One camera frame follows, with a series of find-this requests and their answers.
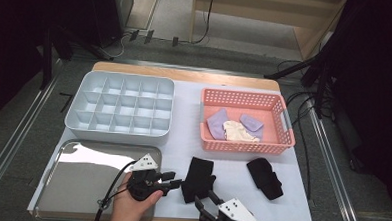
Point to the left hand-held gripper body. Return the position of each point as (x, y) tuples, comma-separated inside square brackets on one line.
[(144, 185)]

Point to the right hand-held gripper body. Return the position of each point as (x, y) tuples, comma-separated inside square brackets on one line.
[(234, 212)]

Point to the black sock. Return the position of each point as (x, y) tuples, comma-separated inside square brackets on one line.
[(264, 178), (197, 177)]

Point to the cream sock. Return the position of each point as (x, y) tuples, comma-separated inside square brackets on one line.
[(238, 132)]

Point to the white divided storage box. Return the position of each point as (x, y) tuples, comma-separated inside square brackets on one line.
[(121, 104)]

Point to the pink perforated plastic basket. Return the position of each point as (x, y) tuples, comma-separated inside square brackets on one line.
[(224, 96)]

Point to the person's left hand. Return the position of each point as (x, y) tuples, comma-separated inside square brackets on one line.
[(129, 211)]

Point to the silver metal tray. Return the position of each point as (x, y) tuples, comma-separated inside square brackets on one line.
[(80, 185)]

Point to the purple sock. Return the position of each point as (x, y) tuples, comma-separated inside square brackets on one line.
[(252, 123), (216, 124)]

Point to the wooden table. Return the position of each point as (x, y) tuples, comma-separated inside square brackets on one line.
[(185, 74)]

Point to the black tripod stand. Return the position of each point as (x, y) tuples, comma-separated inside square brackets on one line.
[(47, 60), (292, 68)]

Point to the black cabinet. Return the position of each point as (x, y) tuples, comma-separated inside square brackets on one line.
[(111, 13)]

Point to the dark curtain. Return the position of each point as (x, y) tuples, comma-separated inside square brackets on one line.
[(378, 98), (7, 32)]

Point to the wooden shelf unit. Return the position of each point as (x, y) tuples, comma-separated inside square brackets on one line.
[(255, 9)]

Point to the metal floor rail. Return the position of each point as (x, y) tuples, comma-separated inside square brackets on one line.
[(14, 142), (334, 170), (192, 68)]

